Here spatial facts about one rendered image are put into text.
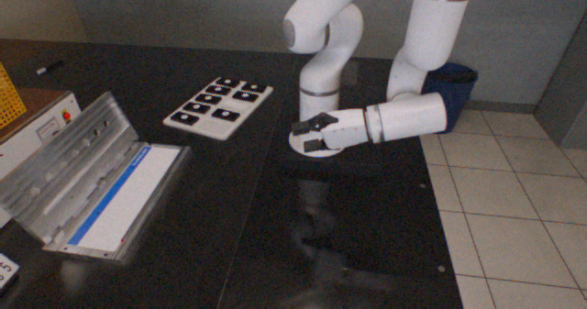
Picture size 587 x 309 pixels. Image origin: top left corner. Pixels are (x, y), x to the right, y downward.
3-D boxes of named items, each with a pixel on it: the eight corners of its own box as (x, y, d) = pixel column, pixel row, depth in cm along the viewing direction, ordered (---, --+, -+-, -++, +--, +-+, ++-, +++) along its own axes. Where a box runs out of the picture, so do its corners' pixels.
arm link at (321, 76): (292, 85, 106) (291, 3, 93) (340, 72, 114) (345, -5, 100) (314, 100, 97) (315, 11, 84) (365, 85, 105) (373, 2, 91)
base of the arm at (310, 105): (346, 126, 121) (350, 76, 111) (348, 158, 106) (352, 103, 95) (292, 124, 123) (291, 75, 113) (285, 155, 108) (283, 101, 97)
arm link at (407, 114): (376, 95, 79) (380, 117, 72) (437, 82, 76) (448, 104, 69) (382, 125, 84) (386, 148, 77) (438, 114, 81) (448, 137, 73)
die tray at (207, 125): (225, 140, 120) (224, 137, 119) (162, 124, 128) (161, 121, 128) (273, 90, 149) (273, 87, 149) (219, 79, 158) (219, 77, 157)
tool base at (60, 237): (123, 266, 81) (118, 257, 78) (45, 254, 83) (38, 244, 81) (192, 151, 115) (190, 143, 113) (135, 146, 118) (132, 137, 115)
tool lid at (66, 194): (-9, 192, 71) (-16, 192, 71) (51, 248, 81) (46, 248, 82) (109, 91, 105) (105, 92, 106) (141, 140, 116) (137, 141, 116)
